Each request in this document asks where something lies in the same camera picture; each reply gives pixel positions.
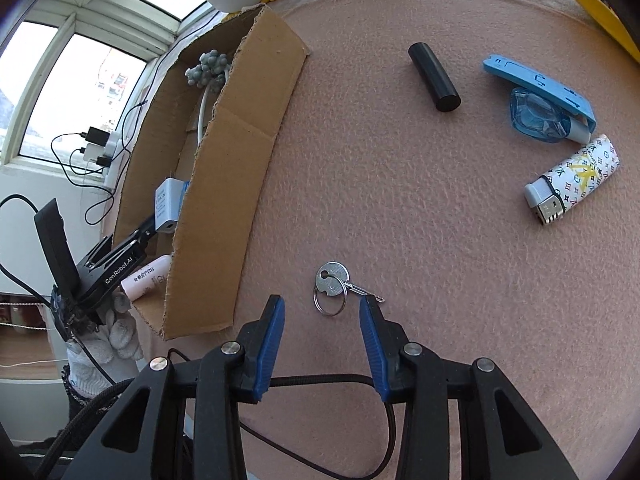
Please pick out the black charger adapter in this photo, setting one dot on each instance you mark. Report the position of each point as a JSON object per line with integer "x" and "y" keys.
{"x": 97, "y": 136}

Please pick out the white usb power adapter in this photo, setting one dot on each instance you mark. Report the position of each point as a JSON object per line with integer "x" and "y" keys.
{"x": 168, "y": 198}

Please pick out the open cardboard box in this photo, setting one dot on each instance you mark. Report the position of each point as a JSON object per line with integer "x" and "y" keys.
{"x": 225, "y": 168}

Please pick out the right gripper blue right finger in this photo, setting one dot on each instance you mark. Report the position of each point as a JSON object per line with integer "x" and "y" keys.
{"x": 369, "y": 315}

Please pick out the white power strip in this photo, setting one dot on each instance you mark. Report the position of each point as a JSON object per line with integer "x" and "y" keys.
{"x": 103, "y": 161}

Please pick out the pink lotion bottle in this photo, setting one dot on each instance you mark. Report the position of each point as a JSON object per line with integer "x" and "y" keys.
{"x": 146, "y": 279}

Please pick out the black cylinder tube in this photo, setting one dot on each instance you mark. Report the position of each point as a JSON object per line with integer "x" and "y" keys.
{"x": 440, "y": 87}

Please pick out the white neck massager roller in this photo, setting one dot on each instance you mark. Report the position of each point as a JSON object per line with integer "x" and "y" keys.
{"x": 210, "y": 75}

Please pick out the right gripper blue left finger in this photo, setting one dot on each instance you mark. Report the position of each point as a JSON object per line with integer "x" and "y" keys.
{"x": 273, "y": 320}

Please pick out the yellow leaf-shaped fruit bowl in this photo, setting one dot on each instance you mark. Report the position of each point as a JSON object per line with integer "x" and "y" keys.
{"x": 606, "y": 17}

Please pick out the blue plastic phone stand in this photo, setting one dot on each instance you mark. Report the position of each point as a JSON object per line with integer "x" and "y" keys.
{"x": 559, "y": 94}

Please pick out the white gloved hand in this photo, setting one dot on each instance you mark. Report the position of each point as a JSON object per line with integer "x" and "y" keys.
{"x": 108, "y": 355}

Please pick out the silver key with ring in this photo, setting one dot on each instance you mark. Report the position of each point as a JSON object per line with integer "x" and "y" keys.
{"x": 333, "y": 280}

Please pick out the patterned white lighter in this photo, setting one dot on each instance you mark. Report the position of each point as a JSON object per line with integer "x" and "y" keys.
{"x": 562, "y": 187}

